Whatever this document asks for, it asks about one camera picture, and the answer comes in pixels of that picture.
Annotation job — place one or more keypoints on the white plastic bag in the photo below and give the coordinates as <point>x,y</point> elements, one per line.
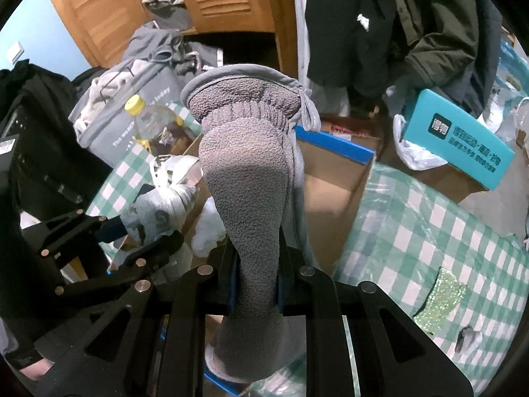
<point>417,153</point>

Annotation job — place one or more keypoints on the green sponge cloth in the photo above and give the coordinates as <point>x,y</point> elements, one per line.
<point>442,295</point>

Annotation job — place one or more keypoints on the wooden wardrobe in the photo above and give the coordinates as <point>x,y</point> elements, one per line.
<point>231,0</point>

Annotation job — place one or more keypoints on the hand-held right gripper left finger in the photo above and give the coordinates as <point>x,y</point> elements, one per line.
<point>231,289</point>

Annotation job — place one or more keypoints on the black jacket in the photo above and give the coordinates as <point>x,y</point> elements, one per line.
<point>343,49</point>

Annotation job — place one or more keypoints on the olive green jacket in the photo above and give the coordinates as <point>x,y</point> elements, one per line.
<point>438,29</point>

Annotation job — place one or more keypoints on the white hanging shirt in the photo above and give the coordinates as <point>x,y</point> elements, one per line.
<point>298,29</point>

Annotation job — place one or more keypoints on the grey tote bag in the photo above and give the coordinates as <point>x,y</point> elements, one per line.
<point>120,132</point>

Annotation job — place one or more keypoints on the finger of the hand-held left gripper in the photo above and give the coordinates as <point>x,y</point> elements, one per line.
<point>157,254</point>
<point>111,231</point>

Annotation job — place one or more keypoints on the black bag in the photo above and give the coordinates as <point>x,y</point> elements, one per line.
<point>37,153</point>

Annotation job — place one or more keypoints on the grey hoodie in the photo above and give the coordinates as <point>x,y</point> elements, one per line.
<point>157,45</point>

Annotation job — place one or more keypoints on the clear plastic bag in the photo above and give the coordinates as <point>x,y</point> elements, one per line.
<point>512,124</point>

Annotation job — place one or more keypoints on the person's left forearm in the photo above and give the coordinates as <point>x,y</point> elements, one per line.
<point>20,351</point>

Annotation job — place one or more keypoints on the green checked tablecloth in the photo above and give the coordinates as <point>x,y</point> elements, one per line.
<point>413,235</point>

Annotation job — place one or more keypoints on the white patterned sock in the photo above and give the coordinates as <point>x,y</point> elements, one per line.
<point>161,215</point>
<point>173,169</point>

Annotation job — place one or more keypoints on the yellow cap oil bottle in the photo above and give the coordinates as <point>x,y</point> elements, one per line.
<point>157,128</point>

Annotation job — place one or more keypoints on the teal cardboard box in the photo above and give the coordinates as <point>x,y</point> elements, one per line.
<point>454,140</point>

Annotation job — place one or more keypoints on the dark grey jacket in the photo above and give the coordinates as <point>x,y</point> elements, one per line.
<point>489,49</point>

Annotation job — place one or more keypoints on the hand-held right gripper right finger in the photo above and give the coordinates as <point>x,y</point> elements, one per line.
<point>285,297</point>

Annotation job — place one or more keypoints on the grey fleece sock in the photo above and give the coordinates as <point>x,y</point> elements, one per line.
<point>244,173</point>

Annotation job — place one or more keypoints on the blue cardboard box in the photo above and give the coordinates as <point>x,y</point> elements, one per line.
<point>330,215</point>

